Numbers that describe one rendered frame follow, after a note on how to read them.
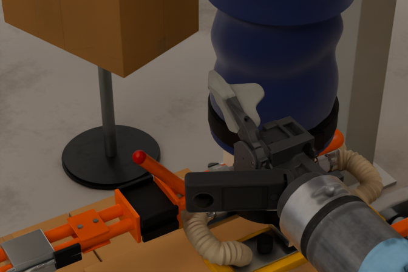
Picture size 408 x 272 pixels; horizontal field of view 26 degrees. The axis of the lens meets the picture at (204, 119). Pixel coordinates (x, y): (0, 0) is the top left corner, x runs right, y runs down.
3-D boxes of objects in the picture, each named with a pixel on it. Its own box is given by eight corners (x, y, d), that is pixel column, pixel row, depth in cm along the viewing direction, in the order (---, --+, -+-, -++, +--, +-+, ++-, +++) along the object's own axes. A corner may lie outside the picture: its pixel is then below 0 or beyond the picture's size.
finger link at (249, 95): (241, 61, 112) (272, 125, 110) (201, 74, 109) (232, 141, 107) (250, 50, 109) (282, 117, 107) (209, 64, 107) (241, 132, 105)
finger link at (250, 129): (229, 105, 109) (258, 167, 107) (217, 109, 108) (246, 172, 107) (241, 90, 105) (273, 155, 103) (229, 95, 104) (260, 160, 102)
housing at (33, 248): (42, 246, 147) (39, 226, 144) (59, 271, 142) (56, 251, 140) (2, 261, 144) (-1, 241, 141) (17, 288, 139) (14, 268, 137)
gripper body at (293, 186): (283, 158, 114) (340, 214, 105) (226, 181, 110) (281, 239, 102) (286, 110, 109) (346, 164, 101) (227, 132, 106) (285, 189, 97)
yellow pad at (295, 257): (353, 197, 172) (355, 177, 169) (386, 227, 165) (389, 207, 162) (201, 261, 158) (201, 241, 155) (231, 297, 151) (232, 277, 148)
